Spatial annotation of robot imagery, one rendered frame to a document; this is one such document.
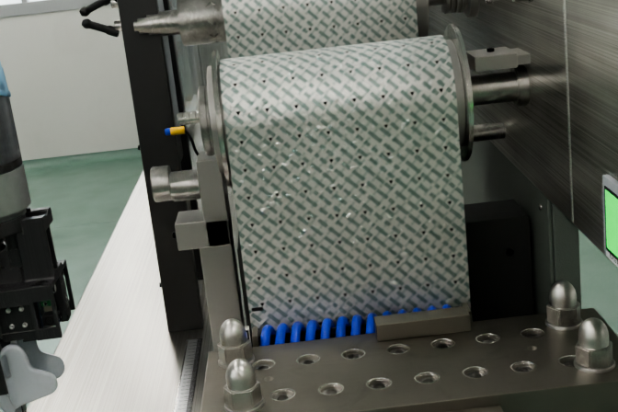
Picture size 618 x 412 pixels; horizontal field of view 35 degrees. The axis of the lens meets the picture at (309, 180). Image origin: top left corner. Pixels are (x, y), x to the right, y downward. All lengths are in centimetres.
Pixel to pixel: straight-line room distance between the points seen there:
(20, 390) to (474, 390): 42
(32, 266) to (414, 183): 39
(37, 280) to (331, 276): 30
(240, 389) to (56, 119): 597
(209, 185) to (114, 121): 567
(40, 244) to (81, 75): 581
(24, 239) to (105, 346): 52
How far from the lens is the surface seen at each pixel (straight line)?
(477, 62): 105
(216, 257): 112
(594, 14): 85
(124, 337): 144
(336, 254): 104
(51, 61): 675
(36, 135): 686
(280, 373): 97
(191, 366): 132
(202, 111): 103
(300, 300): 105
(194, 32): 127
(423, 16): 124
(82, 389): 132
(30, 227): 93
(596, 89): 86
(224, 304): 114
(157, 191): 110
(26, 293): 93
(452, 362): 96
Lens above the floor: 145
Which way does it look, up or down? 15 degrees down
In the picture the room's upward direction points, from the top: 6 degrees counter-clockwise
